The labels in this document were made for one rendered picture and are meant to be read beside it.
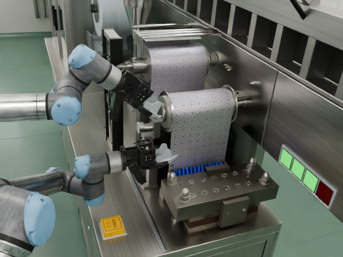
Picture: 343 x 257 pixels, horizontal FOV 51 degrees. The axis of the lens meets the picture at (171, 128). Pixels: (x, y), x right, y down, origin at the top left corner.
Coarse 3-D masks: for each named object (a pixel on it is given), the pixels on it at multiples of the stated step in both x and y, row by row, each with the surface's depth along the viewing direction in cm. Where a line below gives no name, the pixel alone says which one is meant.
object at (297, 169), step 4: (296, 160) 114; (296, 164) 114; (300, 164) 112; (292, 168) 116; (296, 168) 114; (300, 168) 112; (292, 172) 116; (296, 172) 114; (300, 172) 112; (300, 176) 113
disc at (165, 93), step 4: (164, 92) 126; (168, 96) 123; (168, 100) 123; (172, 104) 122; (172, 108) 121; (172, 112) 122; (172, 116) 122; (172, 120) 123; (172, 124) 123; (164, 128) 131; (168, 128) 127
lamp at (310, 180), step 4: (308, 172) 109; (308, 176) 109; (312, 176) 108; (304, 180) 111; (308, 180) 109; (312, 180) 108; (316, 180) 106; (308, 184) 110; (312, 184) 108; (312, 188) 108
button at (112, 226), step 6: (114, 216) 127; (102, 222) 124; (108, 222) 124; (114, 222) 124; (120, 222) 125; (102, 228) 123; (108, 228) 122; (114, 228) 122; (120, 228) 122; (108, 234) 121; (114, 234) 122; (120, 234) 123
